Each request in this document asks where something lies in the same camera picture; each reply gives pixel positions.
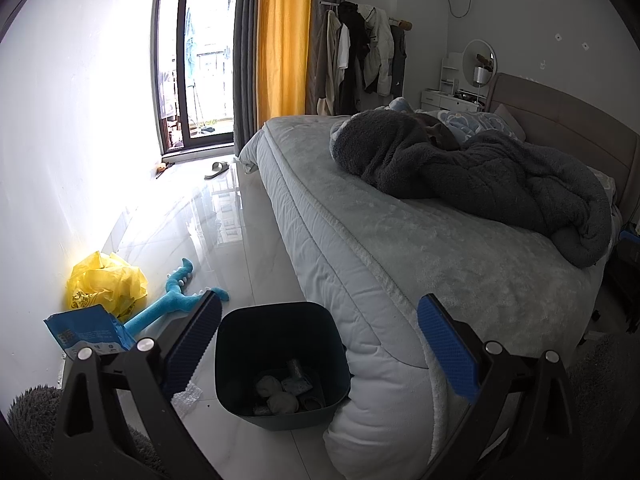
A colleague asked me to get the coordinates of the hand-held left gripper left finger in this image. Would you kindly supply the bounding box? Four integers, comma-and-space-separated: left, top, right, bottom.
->
52, 287, 223, 480

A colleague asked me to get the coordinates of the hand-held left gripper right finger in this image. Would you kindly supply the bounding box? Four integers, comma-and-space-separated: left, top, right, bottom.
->
417, 294, 586, 480

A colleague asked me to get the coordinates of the bubble wrap piece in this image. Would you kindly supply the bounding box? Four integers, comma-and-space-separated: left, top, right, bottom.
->
171, 380, 203, 418

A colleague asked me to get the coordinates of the dark trash bin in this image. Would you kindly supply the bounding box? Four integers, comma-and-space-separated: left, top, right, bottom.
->
214, 301, 351, 432

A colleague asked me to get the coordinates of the blue plastic stick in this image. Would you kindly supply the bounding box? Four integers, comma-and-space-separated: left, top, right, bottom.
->
122, 257, 231, 336

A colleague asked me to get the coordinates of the yellow plastic bag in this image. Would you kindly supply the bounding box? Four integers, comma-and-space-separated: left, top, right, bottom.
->
66, 252, 148, 323

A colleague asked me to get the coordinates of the blue printed bag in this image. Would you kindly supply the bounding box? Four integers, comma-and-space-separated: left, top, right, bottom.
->
44, 304, 136, 361

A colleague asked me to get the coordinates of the grey bed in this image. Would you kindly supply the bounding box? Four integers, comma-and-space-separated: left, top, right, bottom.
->
239, 72, 640, 466

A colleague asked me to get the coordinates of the person's right leg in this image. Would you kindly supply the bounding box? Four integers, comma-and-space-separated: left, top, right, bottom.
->
570, 332, 640, 466

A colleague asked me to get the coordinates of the grey fluffy rug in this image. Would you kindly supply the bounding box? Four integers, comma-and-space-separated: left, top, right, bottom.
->
9, 385, 168, 480

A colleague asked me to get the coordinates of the dark grey fleece blanket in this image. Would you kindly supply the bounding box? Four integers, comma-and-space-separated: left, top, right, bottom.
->
330, 109, 613, 268

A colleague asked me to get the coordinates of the brown cloth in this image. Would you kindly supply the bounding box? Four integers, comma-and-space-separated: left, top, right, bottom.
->
412, 112, 461, 152

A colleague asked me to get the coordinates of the blue patterned duvet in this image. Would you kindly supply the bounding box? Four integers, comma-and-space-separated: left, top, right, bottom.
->
422, 109, 521, 143

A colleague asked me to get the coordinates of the beige pillow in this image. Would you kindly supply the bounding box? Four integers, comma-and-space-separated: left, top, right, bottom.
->
492, 104, 527, 141

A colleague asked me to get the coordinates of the white vanity table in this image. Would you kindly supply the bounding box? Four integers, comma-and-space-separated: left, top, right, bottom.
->
420, 52, 488, 113

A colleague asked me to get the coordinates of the black framed sliding door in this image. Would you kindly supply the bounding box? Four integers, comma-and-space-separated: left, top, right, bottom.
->
152, 0, 241, 156

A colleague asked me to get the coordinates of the grey hanging garment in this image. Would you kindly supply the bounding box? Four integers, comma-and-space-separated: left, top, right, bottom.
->
389, 25, 408, 98

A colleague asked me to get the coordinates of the round mirror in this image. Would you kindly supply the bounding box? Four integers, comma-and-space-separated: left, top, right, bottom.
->
461, 39, 497, 88

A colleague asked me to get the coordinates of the blue hanging towel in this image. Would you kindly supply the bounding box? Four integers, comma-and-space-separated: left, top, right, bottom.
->
184, 7, 197, 81

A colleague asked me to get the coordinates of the white jacket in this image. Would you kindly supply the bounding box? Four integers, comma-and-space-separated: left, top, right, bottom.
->
357, 5, 396, 96

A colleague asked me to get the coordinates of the beige coat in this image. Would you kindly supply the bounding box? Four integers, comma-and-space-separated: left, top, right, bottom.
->
316, 10, 341, 116

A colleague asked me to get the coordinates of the black garment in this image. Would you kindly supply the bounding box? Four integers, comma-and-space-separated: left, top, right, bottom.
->
336, 2, 368, 113

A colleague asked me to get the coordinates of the yellow curtain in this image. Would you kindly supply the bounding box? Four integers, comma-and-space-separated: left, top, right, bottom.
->
255, 0, 313, 121

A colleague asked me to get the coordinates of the clothes rack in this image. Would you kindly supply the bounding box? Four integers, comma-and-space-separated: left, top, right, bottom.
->
320, 1, 413, 31

